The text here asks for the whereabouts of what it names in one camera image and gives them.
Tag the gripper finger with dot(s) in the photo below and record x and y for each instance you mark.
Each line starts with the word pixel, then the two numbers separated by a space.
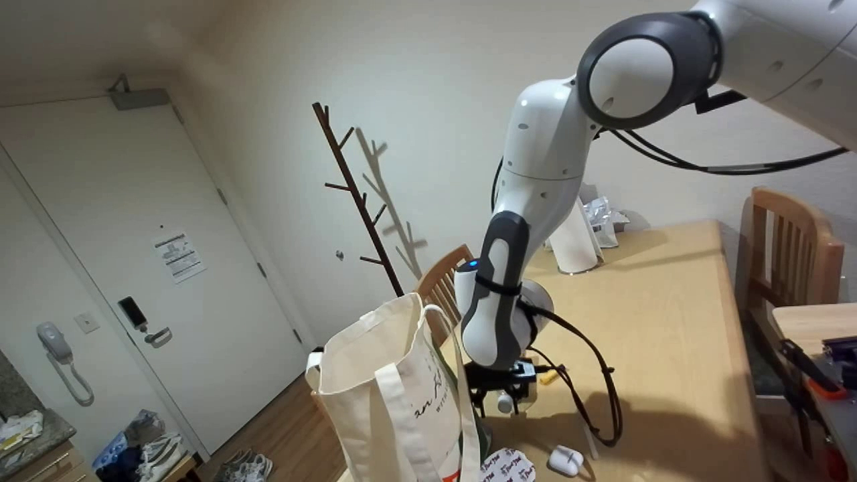
pixel 478 402
pixel 521 396

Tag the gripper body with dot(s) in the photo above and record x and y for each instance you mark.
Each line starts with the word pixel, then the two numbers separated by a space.
pixel 489 378

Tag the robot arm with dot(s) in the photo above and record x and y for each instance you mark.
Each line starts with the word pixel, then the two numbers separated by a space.
pixel 549 154

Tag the clear bottle with white cap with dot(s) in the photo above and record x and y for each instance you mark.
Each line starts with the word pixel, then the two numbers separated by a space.
pixel 507 403

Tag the small yellow object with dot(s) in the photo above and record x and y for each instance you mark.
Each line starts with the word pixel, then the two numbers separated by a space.
pixel 549 377

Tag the white patterned sticker sheet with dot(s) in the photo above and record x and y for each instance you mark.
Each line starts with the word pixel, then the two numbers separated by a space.
pixel 507 467

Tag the white earbuds case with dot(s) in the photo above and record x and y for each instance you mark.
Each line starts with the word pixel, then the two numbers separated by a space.
pixel 566 460

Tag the cream canvas tote bag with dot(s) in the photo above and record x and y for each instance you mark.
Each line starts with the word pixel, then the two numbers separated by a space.
pixel 375 388

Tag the wooden chair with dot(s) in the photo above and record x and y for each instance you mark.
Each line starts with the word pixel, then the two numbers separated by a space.
pixel 442 281
pixel 790 254

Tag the white paper towel roll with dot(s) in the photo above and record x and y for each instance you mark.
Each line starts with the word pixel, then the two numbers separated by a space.
pixel 574 244

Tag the crumpled clear plastic bag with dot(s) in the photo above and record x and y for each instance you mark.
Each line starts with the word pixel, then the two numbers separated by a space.
pixel 604 217

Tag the dark wooden coat rack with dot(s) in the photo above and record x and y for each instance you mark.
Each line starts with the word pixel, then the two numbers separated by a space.
pixel 358 194

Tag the pair of grey sneakers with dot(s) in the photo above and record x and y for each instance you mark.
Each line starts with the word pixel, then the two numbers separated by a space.
pixel 246 466

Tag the black and orange clamp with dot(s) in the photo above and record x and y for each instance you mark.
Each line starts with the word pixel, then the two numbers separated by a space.
pixel 807 368

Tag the paper notice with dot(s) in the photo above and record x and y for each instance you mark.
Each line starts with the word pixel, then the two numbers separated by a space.
pixel 179 257

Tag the blue plastic bag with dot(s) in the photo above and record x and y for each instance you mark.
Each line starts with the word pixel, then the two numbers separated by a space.
pixel 124 445

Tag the white door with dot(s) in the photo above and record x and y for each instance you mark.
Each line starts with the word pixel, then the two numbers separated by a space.
pixel 134 221

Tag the stone kitchen counter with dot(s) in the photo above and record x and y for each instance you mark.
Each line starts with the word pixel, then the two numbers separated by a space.
pixel 33 455

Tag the grey door closer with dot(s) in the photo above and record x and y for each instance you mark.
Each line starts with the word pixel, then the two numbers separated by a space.
pixel 137 98

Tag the crumpled paper wrapper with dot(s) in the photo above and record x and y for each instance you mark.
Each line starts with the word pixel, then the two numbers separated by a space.
pixel 19 432

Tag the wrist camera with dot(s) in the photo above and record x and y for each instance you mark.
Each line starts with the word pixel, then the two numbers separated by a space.
pixel 526 375

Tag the wall switch plate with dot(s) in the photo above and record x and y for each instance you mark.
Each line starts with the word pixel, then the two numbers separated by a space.
pixel 87 323

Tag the white wall phone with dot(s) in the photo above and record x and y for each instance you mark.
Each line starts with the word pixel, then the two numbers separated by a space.
pixel 55 343

